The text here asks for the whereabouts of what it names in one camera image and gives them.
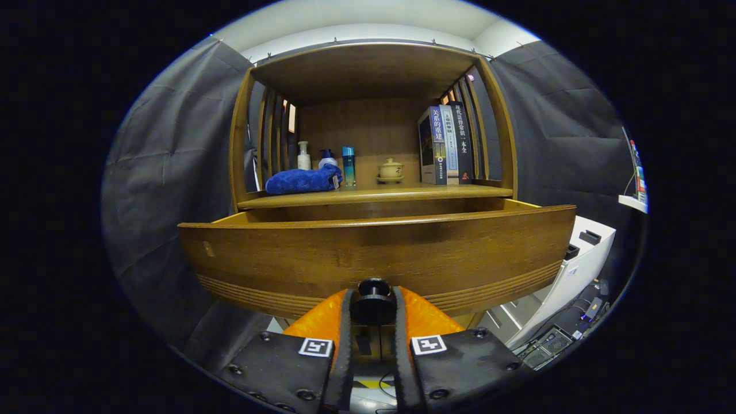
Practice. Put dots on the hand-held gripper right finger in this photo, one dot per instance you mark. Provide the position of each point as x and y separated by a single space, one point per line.
460 362

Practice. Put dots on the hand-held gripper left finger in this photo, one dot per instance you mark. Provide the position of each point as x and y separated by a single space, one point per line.
287 368

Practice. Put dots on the brown wooden drawer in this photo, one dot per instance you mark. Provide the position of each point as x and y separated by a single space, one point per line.
345 253

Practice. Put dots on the white low cabinet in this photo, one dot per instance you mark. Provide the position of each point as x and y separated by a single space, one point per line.
563 287

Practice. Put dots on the wooden countertop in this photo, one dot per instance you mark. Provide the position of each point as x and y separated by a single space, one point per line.
402 193

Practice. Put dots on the brown wooden cabinet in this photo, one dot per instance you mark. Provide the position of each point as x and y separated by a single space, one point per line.
368 75

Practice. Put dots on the folded blue towel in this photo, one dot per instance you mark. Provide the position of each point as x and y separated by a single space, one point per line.
299 181

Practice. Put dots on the beige lidded teacup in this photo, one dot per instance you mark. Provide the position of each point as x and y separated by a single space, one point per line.
390 171

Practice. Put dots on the teal cylindrical bottle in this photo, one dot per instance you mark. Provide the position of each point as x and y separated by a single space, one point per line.
348 167

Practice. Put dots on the white pump bottle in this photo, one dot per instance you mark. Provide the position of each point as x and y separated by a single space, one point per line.
303 158

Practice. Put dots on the white bottle with blue cap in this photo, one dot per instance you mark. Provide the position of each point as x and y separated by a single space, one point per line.
327 158

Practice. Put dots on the blue spine book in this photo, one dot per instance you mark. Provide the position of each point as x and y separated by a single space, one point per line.
431 149

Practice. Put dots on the pale spine book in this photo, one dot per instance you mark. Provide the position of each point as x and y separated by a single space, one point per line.
451 146

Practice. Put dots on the black backdrop cloth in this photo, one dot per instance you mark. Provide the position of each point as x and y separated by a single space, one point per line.
167 172

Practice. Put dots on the white side table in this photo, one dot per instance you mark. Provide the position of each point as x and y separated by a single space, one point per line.
632 203

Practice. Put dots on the small black bracket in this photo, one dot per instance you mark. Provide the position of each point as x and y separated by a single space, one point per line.
590 237
571 252

